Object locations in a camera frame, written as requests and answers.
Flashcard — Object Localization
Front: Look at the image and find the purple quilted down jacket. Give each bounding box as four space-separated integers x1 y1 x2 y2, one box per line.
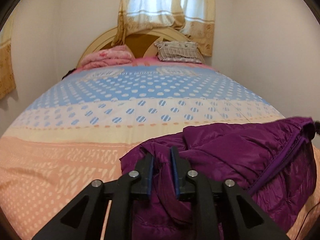
120 117 317 239

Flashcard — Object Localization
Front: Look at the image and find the blue peach dotted bedspread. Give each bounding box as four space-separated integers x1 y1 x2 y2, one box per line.
0 63 320 240

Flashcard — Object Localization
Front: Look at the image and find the grey striped pillow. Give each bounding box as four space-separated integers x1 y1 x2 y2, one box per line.
154 41 204 64

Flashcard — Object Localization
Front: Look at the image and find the pink folded blanket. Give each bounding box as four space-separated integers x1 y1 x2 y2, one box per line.
76 45 135 71

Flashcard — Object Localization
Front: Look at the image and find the beige lace window curtain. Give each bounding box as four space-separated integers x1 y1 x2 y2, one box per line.
112 0 215 57

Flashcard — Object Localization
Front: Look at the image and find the cream wooden headboard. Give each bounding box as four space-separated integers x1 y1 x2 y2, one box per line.
77 27 189 67

